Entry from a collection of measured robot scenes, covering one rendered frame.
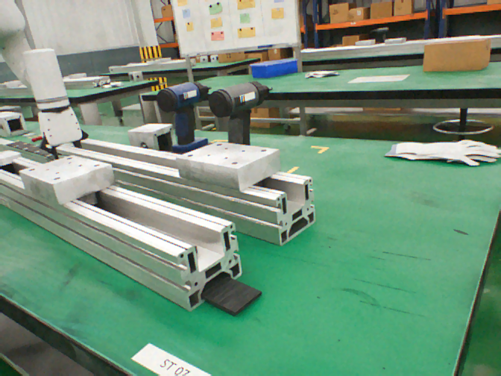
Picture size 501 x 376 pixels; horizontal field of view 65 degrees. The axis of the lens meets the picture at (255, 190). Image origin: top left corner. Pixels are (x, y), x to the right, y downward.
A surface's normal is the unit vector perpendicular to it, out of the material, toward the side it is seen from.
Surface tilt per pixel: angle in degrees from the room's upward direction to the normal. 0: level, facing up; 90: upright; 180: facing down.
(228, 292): 0
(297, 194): 90
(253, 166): 90
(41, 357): 0
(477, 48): 89
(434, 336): 0
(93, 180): 90
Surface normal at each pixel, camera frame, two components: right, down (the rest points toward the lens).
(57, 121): 0.70, 0.20
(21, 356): -0.11, -0.92
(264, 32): -0.57, 0.36
